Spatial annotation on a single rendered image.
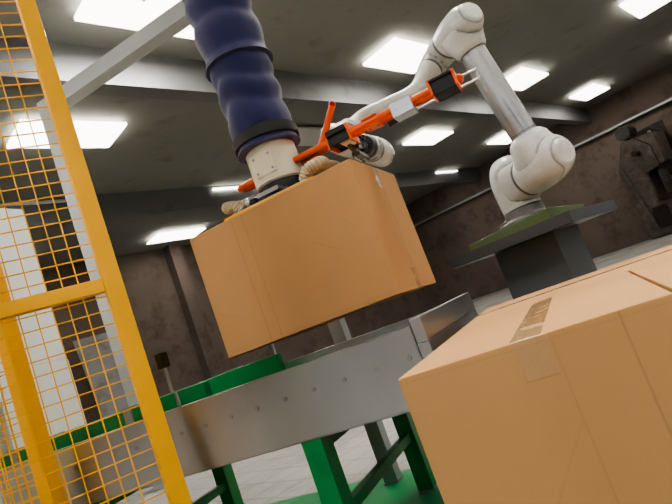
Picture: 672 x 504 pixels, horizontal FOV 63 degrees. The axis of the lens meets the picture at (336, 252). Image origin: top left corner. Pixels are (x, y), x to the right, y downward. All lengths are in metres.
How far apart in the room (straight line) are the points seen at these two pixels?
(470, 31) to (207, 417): 1.61
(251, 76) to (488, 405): 1.35
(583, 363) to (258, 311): 1.07
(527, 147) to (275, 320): 1.09
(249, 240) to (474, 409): 1.01
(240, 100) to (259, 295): 0.63
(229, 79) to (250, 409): 1.03
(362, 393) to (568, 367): 0.68
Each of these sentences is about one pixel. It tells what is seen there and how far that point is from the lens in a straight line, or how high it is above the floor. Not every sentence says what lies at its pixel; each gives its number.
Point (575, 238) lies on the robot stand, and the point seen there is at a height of 0.66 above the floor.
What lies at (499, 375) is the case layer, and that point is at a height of 0.51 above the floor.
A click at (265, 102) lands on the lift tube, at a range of 1.84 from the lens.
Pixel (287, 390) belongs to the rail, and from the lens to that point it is 1.48.
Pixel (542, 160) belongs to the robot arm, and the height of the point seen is 0.95.
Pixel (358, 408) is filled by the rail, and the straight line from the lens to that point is 1.41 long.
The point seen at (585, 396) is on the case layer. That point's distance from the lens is 0.84.
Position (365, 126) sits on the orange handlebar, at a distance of 1.72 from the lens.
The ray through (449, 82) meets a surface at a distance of 1.68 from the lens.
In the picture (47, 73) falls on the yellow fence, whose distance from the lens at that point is 1.91.
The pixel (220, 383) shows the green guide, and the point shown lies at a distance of 2.30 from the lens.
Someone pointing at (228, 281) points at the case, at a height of 0.90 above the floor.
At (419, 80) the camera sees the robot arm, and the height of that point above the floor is 1.44.
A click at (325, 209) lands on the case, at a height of 0.98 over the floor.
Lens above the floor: 0.65
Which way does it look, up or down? 8 degrees up
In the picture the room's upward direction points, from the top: 20 degrees counter-clockwise
